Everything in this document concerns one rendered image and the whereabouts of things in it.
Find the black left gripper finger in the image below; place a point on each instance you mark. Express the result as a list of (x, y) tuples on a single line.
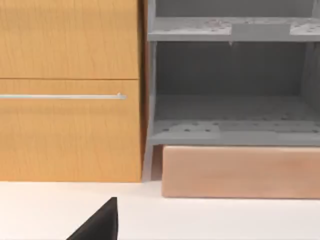
[(105, 222)]

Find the wooden cupboard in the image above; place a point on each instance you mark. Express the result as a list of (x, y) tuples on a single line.
[(144, 100)]

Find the pale wooden drawer front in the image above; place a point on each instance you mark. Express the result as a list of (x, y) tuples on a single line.
[(240, 172)]

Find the plain wooden drawer front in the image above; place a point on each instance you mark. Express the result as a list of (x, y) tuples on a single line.
[(67, 37)]

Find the grey pierced shelf unit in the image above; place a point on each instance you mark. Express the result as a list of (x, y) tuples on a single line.
[(225, 75)]

